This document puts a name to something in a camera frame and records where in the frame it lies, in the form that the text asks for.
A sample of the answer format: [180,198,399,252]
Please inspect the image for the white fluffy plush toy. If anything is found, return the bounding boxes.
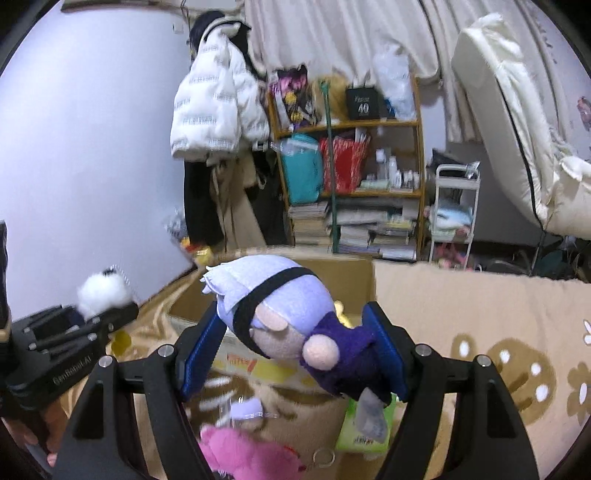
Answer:
[77,267,133,321]

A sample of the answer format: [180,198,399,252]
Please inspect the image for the green tissue pack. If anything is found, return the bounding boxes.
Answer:
[335,390,398,457]

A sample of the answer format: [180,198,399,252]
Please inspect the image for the pink bear plush toy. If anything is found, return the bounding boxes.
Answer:
[197,425,307,480]

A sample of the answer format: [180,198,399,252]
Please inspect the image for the purple-haired doll plush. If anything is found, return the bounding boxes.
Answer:
[201,254,405,442]

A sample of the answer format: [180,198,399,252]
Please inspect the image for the yellow dog plush toy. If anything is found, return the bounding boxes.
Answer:
[334,301,362,329]

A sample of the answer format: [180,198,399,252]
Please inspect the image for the person's left hand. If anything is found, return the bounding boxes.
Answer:
[6,398,70,467]

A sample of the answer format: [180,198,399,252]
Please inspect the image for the beige flower-pattern blanket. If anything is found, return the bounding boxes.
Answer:
[59,257,591,480]

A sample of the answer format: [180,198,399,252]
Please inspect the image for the clear bag of toys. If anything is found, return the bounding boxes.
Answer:
[163,208,213,266]

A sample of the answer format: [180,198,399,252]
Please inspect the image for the open cardboard box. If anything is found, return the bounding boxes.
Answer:
[169,248,375,362]

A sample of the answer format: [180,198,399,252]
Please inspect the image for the beige trench coat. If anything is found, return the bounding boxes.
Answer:
[211,153,266,252]

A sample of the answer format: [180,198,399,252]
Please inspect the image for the white rolling cart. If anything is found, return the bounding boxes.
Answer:
[427,162,481,270]

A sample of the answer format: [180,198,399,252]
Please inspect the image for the cream reclining chair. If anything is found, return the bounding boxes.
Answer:
[452,13,590,239]

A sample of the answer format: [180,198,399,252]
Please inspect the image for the wooden bookshelf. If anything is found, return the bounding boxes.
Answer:
[267,77,426,254]

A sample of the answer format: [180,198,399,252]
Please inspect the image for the stack of books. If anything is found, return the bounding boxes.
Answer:
[287,201,332,247]

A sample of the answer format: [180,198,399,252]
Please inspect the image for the white puffer jacket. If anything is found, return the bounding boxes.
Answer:
[170,16,270,161]

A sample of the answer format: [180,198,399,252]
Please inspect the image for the teal shopping bag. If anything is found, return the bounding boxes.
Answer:
[279,134,324,205]

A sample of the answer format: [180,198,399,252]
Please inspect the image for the red shopping bag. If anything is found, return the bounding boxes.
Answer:
[320,137,370,194]

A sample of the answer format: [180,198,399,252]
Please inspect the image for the black box marked 40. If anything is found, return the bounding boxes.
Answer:
[346,86,382,120]

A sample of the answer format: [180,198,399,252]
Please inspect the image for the green pole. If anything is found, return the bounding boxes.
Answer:
[320,80,339,254]

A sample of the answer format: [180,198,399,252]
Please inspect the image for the white plastic bag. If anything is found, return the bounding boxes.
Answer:
[373,42,417,121]

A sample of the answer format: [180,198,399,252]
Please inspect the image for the floral beige curtain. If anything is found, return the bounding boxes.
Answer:
[243,0,590,158]

